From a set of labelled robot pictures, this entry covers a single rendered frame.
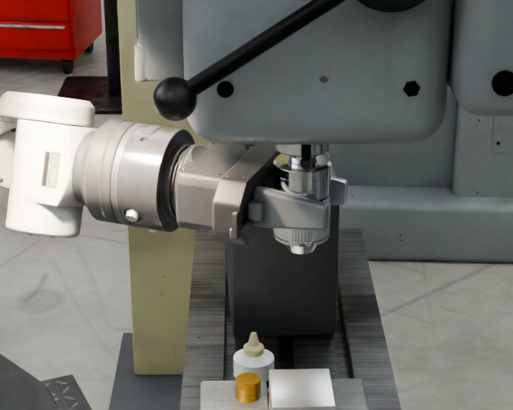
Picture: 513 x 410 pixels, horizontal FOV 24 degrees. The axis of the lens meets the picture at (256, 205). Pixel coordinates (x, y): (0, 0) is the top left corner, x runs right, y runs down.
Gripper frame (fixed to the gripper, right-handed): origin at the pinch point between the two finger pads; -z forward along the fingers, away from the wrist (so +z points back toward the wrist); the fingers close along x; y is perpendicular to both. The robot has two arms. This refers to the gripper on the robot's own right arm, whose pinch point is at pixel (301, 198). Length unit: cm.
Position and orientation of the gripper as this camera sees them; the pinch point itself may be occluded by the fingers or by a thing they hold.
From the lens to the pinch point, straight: 96.8
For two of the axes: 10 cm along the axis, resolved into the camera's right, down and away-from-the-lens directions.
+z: -9.4, -1.4, 3.1
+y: -0.1, 9.2, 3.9
